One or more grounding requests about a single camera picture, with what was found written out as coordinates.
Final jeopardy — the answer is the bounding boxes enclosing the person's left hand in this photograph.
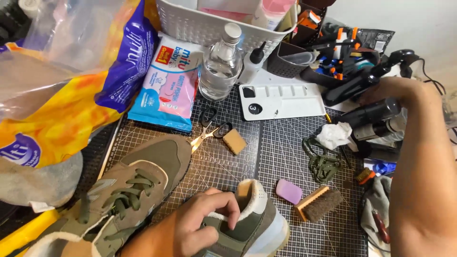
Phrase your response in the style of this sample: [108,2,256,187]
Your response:
[171,187,241,257]

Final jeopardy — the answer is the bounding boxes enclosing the person's right hand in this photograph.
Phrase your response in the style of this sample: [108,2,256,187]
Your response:
[357,76,407,107]

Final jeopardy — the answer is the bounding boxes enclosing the olive suede sneaker without laces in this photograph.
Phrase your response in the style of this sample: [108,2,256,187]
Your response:
[193,178,290,257]

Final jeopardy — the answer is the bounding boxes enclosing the black spray bottle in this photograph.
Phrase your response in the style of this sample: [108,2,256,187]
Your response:
[337,98,402,128]

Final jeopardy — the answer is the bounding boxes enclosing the black heat gun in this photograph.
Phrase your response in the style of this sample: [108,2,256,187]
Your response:
[322,49,419,106]

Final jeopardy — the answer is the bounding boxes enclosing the black bottle with label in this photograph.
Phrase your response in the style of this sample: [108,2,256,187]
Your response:
[352,119,407,142]

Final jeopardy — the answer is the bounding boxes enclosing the black foil packet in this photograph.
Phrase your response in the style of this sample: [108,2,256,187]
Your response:
[357,29,396,55]

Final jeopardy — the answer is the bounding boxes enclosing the pile of orange black clamps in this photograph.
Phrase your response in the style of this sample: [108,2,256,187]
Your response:
[311,27,380,82]

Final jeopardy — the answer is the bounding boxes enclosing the black cutting mat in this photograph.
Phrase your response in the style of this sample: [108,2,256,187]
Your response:
[97,86,265,229]
[255,106,369,257]

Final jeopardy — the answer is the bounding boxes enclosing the crumpled white tissue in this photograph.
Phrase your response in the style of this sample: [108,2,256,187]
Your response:
[315,122,354,151]

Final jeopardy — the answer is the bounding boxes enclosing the olive suede sneaker with laces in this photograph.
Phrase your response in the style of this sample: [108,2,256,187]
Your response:
[23,134,193,257]

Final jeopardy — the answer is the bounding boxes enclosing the blue plastic wrapper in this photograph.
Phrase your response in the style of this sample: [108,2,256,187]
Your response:
[364,160,397,176]

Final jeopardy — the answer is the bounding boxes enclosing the tan eraser block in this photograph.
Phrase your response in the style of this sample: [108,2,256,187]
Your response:
[222,128,248,156]

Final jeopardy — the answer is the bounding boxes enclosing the olive green shoelace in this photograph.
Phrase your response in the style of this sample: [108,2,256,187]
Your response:
[302,136,344,184]

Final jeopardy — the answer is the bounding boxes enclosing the white paint palette tray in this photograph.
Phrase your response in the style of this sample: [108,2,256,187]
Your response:
[238,83,326,122]

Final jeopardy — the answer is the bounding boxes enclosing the purple eraser block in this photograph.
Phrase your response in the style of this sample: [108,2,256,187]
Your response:
[275,178,303,205]

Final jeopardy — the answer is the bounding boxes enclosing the dark brown storage box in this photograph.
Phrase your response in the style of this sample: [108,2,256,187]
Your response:
[290,0,337,48]

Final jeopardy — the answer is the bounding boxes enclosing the dark brown perforated organizer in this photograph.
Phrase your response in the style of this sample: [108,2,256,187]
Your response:
[267,41,321,79]

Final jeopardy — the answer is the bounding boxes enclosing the black perforated mat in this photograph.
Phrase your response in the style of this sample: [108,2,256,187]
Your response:
[68,119,120,202]

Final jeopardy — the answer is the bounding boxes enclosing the wooden bristle brush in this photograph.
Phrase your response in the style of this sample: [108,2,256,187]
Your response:
[293,185,344,223]

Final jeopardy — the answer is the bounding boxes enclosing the white squeeze bottle black nozzle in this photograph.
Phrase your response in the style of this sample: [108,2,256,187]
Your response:
[238,41,268,85]

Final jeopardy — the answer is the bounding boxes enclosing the white bottle pink cap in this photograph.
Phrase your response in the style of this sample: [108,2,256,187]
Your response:
[251,0,297,31]

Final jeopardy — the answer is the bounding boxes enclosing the blue and pink wipes packet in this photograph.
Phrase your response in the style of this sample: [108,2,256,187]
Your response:
[127,31,204,133]

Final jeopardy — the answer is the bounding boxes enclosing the clear glass bottle silver cap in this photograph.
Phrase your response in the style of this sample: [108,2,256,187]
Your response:
[198,22,244,102]

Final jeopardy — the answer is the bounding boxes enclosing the grey suede cloth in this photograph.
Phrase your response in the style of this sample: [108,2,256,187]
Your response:
[0,152,84,213]

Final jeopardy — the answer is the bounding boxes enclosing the yellow plastic sheet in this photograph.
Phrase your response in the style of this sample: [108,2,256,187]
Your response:
[0,209,62,257]

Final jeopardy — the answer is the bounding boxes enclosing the yellow and purple plastic pack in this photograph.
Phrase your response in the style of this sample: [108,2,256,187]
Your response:
[0,0,159,169]

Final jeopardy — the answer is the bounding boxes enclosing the white plastic basket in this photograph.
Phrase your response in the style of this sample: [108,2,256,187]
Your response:
[155,0,298,61]

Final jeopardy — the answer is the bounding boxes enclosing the clear plastic bag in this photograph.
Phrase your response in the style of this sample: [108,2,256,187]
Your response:
[0,0,141,102]

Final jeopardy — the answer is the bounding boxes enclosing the black cable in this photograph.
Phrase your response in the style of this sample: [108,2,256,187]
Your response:
[416,57,457,145]

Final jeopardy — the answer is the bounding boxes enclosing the small orange handled wire brush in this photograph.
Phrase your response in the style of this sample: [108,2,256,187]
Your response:
[353,167,376,185]

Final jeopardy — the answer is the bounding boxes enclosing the gold scissors black handles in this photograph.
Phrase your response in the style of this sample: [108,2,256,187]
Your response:
[189,107,233,155]

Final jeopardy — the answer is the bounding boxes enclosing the red handled tool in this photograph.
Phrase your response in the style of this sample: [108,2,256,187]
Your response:
[371,209,391,244]

